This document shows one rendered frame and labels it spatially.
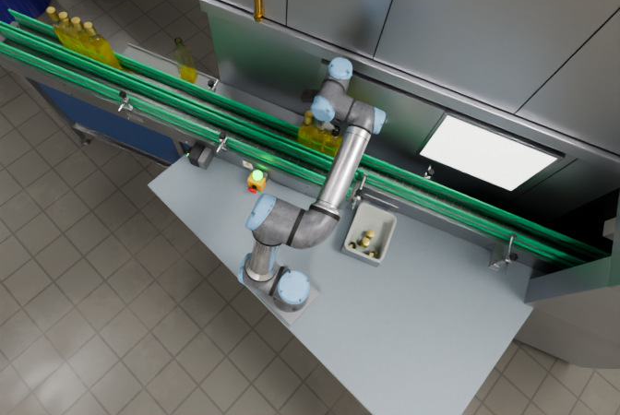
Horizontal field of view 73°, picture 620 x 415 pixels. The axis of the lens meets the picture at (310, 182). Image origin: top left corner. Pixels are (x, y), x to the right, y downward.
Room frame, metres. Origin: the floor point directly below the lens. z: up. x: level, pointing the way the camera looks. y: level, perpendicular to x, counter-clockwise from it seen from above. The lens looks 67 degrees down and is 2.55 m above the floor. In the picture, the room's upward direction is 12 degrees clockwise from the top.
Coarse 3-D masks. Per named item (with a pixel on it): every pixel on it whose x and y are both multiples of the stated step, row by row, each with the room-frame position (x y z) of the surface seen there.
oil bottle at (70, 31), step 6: (60, 18) 1.06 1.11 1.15; (66, 18) 1.06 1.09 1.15; (66, 24) 1.06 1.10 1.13; (72, 24) 1.07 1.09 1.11; (66, 30) 1.05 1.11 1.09; (72, 30) 1.06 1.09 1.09; (66, 36) 1.05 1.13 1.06; (72, 36) 1.04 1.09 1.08; (72, 42) 1.05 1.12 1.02; (78, 48) 1.04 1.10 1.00; (84, 54) 1.04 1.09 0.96
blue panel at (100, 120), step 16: (64, 96) 0.97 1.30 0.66; (64, 112) 1.00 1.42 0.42; (80, 112) 0.97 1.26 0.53; (96, 112) 0.94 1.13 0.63; (96, 128) 0.96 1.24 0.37; (112, 128) 0.93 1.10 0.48; (128, 128) 0.90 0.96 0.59; (144, 128) 0.88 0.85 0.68; (128, 144) 0.92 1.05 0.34; (144, 144) 0.89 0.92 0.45; (160, 144) 0.87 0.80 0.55; (176, 160) 0.86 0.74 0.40
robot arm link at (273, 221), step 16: (256, 208) 0.36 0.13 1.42; (272, 208) 0.37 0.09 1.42; (288, 208) 0.38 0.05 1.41; (256, 224) 0.32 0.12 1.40; (272, 224) 0.32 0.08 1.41; (288, 224) 0.33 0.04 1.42; (256, 240) 0.30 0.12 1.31; (272, 240) 0.30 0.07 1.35; (288, 240) 0.30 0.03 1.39; (256, 256) 0.28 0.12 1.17; (272, 256) 0.28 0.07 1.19; (240, 272) 0.24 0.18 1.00; (256, 272) 0.24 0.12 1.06; (272, 272) 0.26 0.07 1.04; (256, 288) 0.20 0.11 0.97
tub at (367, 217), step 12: (360, 216) 0.63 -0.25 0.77; (372, 216) 0.64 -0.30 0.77; (384, 216) 0.63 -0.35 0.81; (360, 228) 0.57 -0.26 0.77; (372, 228) 0.58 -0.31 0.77; (384, 228) 0.59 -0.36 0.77; (348, 240) 0.49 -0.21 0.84; (360, 240) 0.52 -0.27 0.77; (372, 240) 0.53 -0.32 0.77; (384, 240) 0.53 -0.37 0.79; (360, 252) 0.45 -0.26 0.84; (384, 252) 0.47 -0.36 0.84
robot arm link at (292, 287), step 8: (280, 272) 0.27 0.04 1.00; (288, 272) 0.28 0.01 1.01; (296, 272) 0.28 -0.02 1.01; (280, 280) 0.24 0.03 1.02; (288, 280) 0.25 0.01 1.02; (296, 280) 0.25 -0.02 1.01; (304, 280) 0.26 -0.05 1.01; (272, 288) 0.21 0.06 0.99; (280, 288) 0.21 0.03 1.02; (288, 288) 0.22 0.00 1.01; (296, 288) 0.23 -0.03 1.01; (304, 288) 0.23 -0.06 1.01; (272, 296) 0.19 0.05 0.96; (280, 296) 0.19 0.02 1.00; (288, 296) 0.19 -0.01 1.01; (296, 296) 0.20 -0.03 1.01; (304, 296) 0.21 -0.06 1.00; (288, 304) 0.18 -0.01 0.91; (296, 304) 0.18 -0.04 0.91
